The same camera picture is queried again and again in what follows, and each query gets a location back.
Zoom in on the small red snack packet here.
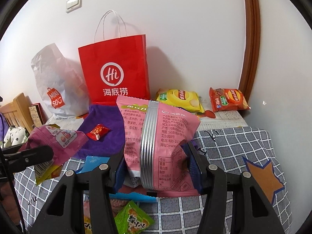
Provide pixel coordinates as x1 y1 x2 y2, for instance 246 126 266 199
86 124 111 141

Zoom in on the pink snack bag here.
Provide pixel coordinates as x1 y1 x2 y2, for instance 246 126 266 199
116 95 200 197

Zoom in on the magenta snack packet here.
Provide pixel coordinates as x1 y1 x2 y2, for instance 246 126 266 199
20 124 88 185

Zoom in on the white spotted plush toy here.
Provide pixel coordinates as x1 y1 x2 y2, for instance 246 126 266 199
3 126 29 148

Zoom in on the blue tissue pack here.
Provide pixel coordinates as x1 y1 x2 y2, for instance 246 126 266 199
76 156 159 203

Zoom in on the grey checkered bedsheet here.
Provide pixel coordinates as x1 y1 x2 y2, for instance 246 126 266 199
15 124 292 233

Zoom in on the green snack packet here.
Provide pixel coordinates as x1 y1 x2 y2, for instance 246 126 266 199
114 201 154 234

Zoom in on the brown framed box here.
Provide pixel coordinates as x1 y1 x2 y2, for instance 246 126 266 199
28 103 47 127

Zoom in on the purple fluffy towel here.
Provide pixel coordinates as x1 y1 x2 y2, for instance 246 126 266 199
74 105 125 159

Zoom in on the orange chips bag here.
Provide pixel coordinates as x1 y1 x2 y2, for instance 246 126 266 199
209 88 251 113

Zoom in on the yellow chips bag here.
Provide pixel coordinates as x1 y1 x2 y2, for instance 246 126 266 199
156 89 205 113

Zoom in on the white Miniso plastic bag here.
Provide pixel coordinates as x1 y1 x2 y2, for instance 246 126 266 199
31 43 89 119

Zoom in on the red paper shopping bag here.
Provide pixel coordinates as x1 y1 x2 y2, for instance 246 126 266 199
78 34 150 103

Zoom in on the brown wooden door frame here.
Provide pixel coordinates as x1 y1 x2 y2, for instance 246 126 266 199
238 0 261 100

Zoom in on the white wall switch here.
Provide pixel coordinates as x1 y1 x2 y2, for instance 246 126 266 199
66 0 82 13

